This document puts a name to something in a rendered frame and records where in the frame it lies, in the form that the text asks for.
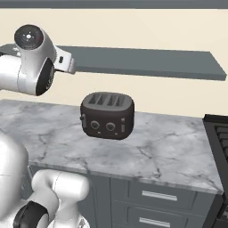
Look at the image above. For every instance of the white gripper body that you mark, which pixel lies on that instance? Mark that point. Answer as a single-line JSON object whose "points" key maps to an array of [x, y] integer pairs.
{"points": [[72, 64]]}

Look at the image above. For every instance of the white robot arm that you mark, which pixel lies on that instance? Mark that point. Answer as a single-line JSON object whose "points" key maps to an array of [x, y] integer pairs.
{"points": [[32, 68]]}

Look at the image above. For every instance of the grey cabinet door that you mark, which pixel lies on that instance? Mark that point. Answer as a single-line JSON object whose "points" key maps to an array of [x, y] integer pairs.
{"points": [[99, 201]]}

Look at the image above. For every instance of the dark brown toaster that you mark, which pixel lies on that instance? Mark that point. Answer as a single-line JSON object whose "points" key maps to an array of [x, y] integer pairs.
{"points": [[107, 118]]}

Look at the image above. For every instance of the black stove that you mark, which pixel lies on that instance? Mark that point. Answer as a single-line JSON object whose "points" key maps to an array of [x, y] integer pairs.
{"points": [[218, 142]]}

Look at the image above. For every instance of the grey drawer front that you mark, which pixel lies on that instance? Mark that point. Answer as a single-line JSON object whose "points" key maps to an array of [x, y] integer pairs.
{"points": [[178, 218], [187, 194]]}

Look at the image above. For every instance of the grey wall shelf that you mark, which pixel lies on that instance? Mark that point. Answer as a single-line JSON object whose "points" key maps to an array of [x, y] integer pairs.
{"points": [[142, 61]]}

